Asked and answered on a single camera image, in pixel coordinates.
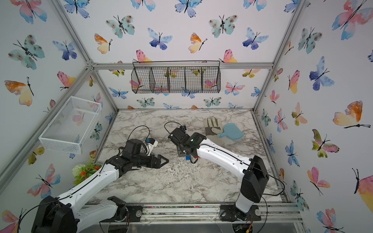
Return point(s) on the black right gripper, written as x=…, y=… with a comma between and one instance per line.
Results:
x=180, y=153

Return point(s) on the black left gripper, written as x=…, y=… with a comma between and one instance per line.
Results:
x=158, y=165

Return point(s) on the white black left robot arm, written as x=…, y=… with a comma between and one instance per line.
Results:
x=66, y=213

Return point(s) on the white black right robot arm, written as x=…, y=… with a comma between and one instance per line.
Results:
x=251, y=170

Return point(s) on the grey white work glove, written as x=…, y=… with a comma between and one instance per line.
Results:
x=213, y=127

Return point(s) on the potted artificial flower plant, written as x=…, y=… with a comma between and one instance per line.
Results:
x=82, y=172

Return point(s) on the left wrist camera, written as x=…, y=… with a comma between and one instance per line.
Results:
x=150, y=143

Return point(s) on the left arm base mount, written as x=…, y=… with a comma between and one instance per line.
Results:
x=127, y=213

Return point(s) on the black wire wall basket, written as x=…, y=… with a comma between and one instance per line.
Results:
x=176, y=77

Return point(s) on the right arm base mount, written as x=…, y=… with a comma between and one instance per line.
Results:
x=230, y=213

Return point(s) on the white mesh wall basket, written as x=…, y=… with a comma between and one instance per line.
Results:
x=70, y=127

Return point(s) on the aluminium front rail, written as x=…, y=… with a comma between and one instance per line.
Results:
x=166, y=213

